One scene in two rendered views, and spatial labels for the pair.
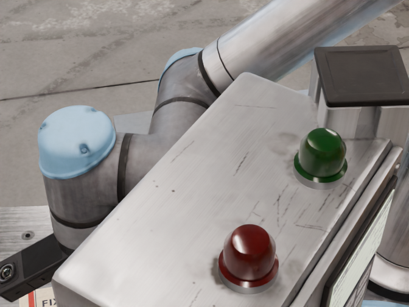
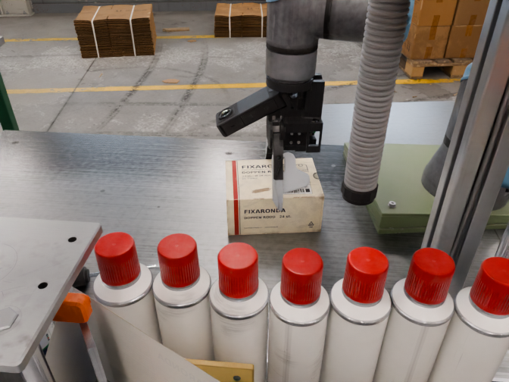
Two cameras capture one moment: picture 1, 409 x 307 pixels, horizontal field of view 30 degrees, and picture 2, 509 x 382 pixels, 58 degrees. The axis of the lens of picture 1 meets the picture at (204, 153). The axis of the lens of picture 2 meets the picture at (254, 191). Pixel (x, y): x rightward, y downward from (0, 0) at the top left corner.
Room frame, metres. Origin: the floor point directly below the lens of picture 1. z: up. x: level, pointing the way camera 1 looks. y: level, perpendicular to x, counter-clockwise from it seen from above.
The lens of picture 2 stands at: (-0.12, 0.08, 1.34)
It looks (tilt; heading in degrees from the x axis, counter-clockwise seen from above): 35 degrees down; 9
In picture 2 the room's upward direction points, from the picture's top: straight up
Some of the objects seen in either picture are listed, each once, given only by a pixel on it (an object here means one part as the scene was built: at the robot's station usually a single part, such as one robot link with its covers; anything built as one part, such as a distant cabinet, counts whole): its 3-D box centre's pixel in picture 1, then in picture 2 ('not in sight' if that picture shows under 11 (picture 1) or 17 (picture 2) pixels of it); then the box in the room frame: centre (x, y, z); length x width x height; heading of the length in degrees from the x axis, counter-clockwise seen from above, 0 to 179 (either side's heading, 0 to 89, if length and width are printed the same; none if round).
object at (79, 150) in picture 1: (82, 165); (296, 7); (0.54, 0.12, 1.19); 0.09 x 0.08 x 0.11; 85
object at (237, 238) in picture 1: (249, 253); not in sight; (0.20, -0.02, 1.49); 0.03 x 0.03 x 0.02
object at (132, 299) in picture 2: not in sight; (132, 324); (0.14, 0.24, 0.98); 0.05 x 0.05 x 0.20
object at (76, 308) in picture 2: not in sight; (70, 302); (0.08, 0.25, 1.08); 0.03 x 0.02 x 0.02; 93
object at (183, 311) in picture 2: not in sight; (187, 325); (0.15, 0.19, 0.98); 0.05 x 0.05 x 0.20
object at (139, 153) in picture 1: (179, 162); (368, 10); (0.55, 0.03, 1.18); 0.11 x 0.11 x 0.08; 85
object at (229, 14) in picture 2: not in sight; (246, 19); (4.63, 0.88, 0.11); 0.65 x 0.54 x 0.22; 99
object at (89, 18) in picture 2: not in sight; (118, 29); (3.89, 1.94, 0.16); 0.65 x 0.54 x 0.32; 107
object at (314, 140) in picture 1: (322, 153); not in sight; (0.26, -0.06, 1.49); 0.03 x 0.03 x 0.02
